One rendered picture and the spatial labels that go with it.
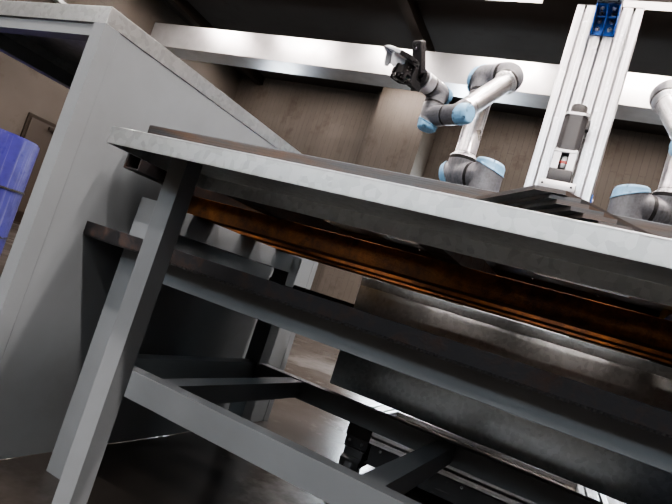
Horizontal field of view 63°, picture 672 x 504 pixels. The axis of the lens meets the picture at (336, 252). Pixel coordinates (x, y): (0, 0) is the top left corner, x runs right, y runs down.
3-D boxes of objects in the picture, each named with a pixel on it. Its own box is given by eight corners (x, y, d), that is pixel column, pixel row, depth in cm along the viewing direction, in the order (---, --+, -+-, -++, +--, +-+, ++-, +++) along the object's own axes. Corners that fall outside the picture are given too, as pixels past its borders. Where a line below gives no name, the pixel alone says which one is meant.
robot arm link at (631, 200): (597, 218, 195) (607, 183, 196) (632, 230, 196) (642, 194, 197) (616, 214, 183) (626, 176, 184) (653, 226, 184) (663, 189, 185)
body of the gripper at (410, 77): (402, 76, 188) (423, 92, 196) (412, 53, 188) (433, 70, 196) (387, 76, 194) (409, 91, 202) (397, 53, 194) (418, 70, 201)
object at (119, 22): (106, 22, 120) (112, 6, 121) (-43, 11, 147) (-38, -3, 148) (340, 194, 236) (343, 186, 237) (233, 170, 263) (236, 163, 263)
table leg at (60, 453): (62, 481, 123) (159, 201, 128) (46, 470, 126) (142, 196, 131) (84, 477, 129) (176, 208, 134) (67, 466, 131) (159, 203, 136)
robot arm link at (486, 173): (487, 188, 201) (497, 153, 202) (458, 186, 211) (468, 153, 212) (503, 199, 209) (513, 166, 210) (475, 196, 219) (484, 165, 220)
